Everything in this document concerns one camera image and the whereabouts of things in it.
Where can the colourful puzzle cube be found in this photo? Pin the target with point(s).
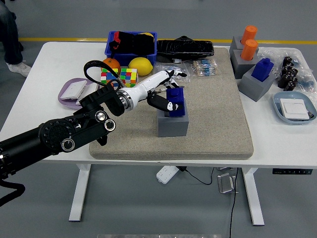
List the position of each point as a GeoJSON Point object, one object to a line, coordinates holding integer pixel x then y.
{"type": "Point", "coordinates": [128, 75]}
{"type": "Point", "coordinates": [105, 77]}

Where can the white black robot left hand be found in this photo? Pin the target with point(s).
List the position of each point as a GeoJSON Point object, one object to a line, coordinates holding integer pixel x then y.
{"type": "Point", "coordinates": [148, 83]}

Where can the yellow item in bin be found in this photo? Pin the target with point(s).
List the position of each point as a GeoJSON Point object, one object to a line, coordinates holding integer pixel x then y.
{"type": "Point", "coordinates": [147, 34]}

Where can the white power strip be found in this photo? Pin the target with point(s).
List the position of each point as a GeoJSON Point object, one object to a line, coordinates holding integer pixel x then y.
{"type": "Point", "coordinates": [166, 174]}

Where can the clear plastic bag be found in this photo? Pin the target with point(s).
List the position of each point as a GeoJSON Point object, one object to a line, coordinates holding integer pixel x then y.
{"type": "Point", "coordinates": [272, 53]}

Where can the grey-brown mat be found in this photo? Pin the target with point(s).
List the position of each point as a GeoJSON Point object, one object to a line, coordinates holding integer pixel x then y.
{"type": "Point", "coordinates": [210, 124]}

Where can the blue square seal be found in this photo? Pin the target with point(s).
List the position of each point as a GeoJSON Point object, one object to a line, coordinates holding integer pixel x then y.
{"type": "Point", "coordinates": [262, 70]}
{"type": "Point", "coordinates": [177, 98]}

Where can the yellow lemon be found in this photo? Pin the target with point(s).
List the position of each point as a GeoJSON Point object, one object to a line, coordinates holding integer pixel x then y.
{"type": "Point", "coordinates": [141, 66]}

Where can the bag of blue resistors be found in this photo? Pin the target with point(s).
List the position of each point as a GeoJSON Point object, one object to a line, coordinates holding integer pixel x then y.
{"type": "Point", "coordinates": [182, 67]}

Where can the white table leg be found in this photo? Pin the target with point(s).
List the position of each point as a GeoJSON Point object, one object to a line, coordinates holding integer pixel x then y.
{"type": "Point", "coordinates": [79, 193]}
{"type": "Point", "coordinates": [253, 198]}

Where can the light blue plate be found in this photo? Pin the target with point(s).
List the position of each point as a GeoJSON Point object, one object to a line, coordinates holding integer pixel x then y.
{"type": "Point", "coordinates": [277, 101]}

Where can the orange fruit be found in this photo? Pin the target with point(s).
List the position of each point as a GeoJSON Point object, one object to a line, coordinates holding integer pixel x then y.
{"type": "Point", "coordinates": [115, 63]}

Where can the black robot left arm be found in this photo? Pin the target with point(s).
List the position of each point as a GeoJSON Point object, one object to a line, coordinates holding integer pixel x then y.
{"type": "Point", "coordinates": [62, 134]}

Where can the blue plastic bin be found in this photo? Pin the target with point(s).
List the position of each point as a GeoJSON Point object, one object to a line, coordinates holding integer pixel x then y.
{"type": "Point", "coordinates": [123, 59]}

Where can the grey seal holder block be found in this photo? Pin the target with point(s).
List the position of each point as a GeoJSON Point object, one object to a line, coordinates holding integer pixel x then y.
{"type": "Point", "coordinates": [173, 127]}
{"type": "Point", "coordinates": [241, 69]}
{"type": "Point", "coordinates": [252, 89]}
{"type": "Point", "coordinates": [235, 45]}

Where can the silver metal bracket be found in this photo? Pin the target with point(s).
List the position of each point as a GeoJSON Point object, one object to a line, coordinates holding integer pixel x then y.
{"type": "Point", "coordinates": [224, 168]}
{"type": "Point", "coordinates": [225, 183]}

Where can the person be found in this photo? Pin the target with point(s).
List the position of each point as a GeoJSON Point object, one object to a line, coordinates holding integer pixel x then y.
{"type": "Point", "coordinates": [11, 44]}

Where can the bag of beige resistors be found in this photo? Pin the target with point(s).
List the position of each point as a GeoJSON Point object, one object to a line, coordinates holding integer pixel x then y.
{"type": "Point", "coordinates": [204, 68]}

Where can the black capacitors cluster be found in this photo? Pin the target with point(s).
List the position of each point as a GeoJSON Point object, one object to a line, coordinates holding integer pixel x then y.
{"type": "Point", "coordinates": [287, 79]}

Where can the black wrapped keyboard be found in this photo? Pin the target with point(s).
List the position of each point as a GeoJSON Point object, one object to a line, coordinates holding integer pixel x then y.
{"type": "Point", "coordinates": [185, 48]}

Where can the bag of blue components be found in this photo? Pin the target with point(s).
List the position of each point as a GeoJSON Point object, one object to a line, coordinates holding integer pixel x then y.
{"type": "Point", "coordinates": [305, 84]}

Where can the orange cylinder seal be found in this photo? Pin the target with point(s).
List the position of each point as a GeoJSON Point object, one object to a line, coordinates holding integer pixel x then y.
{"type": "Point", "coordinates": [250, 33]}
{"type": "Point", "coordinates": [248, 50]}

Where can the black cloth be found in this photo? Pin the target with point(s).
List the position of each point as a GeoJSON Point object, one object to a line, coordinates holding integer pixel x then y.
{"type": "Point", "coordinates": [136, 44]}

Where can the black desk control panel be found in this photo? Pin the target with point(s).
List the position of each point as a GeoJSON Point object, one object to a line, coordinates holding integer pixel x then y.
{"type": "Point", "coordinates": [292, 171]}

